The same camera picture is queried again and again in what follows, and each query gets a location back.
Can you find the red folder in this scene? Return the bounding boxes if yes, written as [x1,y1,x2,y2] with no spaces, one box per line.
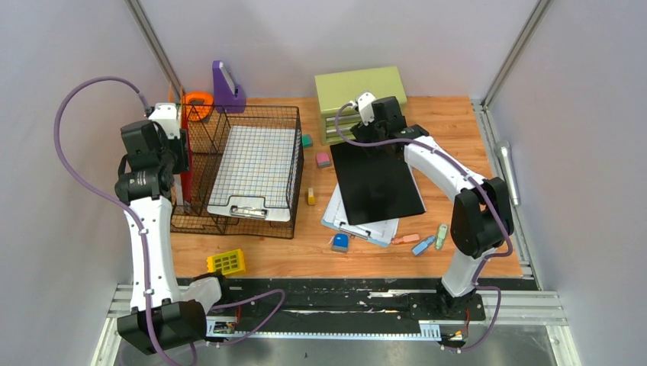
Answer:
[179,104,192,205]

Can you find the orange folder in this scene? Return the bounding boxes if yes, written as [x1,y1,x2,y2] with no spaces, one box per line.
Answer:
[168,83,185,112]

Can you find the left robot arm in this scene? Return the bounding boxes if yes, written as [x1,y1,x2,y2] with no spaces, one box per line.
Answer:
[114,120,234,355]

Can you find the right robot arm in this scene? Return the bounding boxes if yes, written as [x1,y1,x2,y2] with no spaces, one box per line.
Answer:
[347,91,514,319]

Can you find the black folder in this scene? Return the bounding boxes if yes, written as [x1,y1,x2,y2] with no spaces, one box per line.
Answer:
[330,143,426,226]

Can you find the green drawer cabinet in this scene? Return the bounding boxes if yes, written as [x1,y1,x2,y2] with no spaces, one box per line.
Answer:
[314,66,407,145]

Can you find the pink eraser block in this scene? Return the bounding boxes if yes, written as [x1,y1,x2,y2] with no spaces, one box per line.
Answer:
[315,152,332,169]

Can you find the green eraser block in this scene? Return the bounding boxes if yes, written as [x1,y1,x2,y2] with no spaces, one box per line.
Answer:
[301,134,314,149]

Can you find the white grid clipboard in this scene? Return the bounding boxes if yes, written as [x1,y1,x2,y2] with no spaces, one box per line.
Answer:
[207,126,301,223]

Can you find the yellow eraser block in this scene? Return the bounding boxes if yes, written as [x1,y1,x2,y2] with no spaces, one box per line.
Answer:
[307,188,316,206]

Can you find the blue clipboard with papers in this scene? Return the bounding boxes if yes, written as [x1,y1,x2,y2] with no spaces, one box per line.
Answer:
[320,185,400,248]

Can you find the orange highlighter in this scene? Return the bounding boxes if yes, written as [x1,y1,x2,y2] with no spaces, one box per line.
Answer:
[391,233,420,245]

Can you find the green highlighter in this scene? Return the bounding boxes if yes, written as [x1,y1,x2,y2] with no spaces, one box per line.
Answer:
[435,223,449,251]

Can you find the yellow grid box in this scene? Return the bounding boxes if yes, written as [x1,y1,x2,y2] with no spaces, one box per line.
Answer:
[206,249,246,276]

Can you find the blue stamp block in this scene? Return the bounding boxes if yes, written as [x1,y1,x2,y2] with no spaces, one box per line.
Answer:
[331,233,349,253]

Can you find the blue highlighter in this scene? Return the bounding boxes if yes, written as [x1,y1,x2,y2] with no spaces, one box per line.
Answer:
[411,236,436,256]

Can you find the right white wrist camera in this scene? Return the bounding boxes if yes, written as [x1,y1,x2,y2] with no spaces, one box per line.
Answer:
[352,91,376,126]

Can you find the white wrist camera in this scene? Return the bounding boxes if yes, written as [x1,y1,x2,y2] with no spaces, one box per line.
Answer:
[148,102,181,140]
[352,91,376,126]

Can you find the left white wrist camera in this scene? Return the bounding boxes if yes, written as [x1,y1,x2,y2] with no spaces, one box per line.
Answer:
[148,102,181,140]

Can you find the black wire basket organizer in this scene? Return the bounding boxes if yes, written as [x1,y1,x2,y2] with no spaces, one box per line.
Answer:
[171,104,304,239]

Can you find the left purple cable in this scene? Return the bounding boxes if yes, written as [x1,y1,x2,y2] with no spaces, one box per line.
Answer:
[53,76,287,366]

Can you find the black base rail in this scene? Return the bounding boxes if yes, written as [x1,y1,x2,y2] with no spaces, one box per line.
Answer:
[174,276,539,337]

